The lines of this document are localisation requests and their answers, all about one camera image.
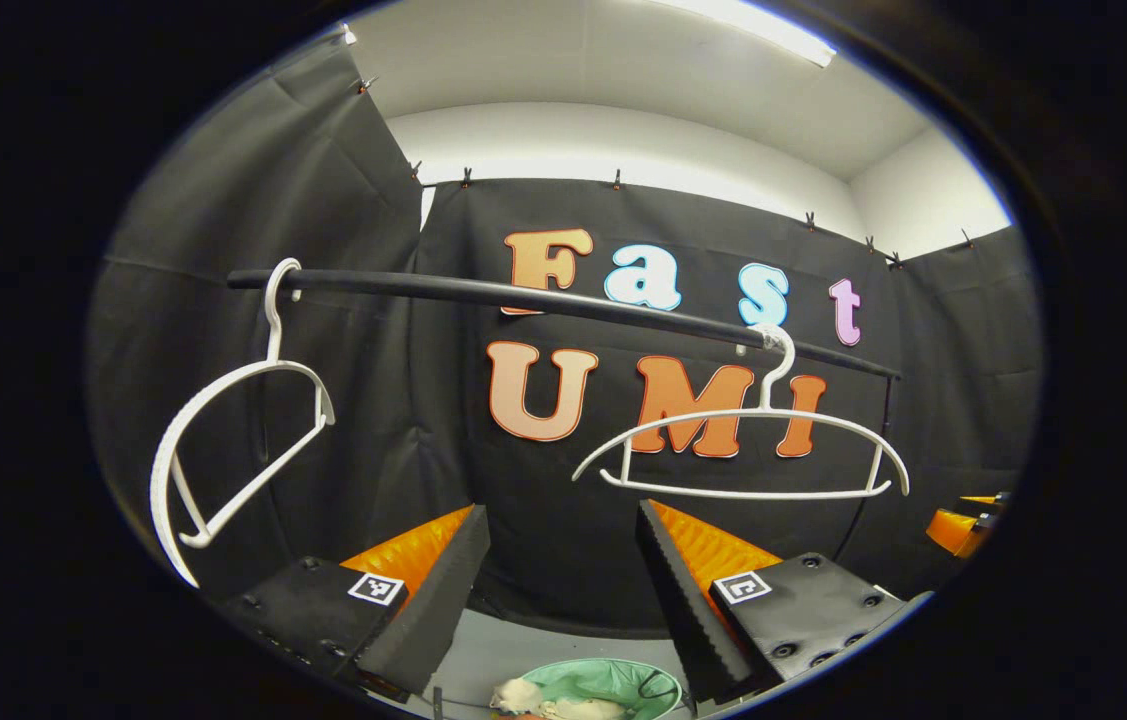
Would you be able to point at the green laundry hamper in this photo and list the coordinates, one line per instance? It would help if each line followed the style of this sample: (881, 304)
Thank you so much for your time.
(593, 680)

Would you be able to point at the cream shirt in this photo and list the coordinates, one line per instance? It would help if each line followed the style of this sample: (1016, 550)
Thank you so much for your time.
(523, 693)

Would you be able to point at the black clothes rail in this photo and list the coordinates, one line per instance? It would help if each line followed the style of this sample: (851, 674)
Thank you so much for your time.
(423, 288)

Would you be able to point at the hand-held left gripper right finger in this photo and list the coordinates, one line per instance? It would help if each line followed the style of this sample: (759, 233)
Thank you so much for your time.
(683, 610)

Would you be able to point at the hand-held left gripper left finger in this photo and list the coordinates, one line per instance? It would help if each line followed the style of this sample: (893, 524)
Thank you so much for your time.
(433, 610)

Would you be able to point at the white plastic hanger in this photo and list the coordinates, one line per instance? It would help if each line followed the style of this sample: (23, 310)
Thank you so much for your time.
(769, 395)
(274, 335)

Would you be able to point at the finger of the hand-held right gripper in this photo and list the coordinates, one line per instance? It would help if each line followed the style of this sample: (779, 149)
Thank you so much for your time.
(953, 530)

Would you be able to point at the black backdrop cloth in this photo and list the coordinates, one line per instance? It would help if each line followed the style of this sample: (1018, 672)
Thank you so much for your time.
(373, 420)

